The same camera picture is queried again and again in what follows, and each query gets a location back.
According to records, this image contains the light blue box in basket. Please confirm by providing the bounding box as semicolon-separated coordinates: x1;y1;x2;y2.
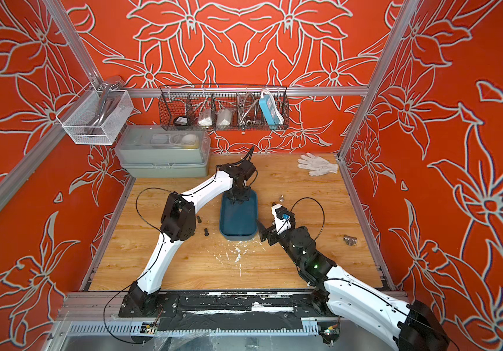
258;89;284;128

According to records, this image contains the white work glove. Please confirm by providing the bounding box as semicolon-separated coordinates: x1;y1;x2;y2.
298;153;338;176

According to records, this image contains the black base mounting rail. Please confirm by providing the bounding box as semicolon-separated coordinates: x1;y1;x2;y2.
118;289;344;331

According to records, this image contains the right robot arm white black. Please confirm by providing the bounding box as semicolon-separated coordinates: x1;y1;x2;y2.
257;220;451;350

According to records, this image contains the clear plastic wall bin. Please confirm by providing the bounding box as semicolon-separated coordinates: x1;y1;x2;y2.
57;76;134;146

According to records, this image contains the small metal clamp on table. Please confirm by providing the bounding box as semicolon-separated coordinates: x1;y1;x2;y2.
343;235;357;247

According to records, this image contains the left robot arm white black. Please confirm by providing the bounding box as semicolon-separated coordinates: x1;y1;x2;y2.
120;149;258;317

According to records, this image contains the teal plastic storage box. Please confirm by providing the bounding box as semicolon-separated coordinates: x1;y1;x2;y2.
219;190;259;241

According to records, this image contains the grey lidded storage container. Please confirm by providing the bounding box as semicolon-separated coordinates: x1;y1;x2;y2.
115;126;210;178

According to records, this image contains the black wire wall basket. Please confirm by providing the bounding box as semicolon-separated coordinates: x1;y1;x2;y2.
159;83;290;132

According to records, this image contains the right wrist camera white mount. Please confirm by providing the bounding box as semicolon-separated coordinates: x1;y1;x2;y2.
271;204;295;235

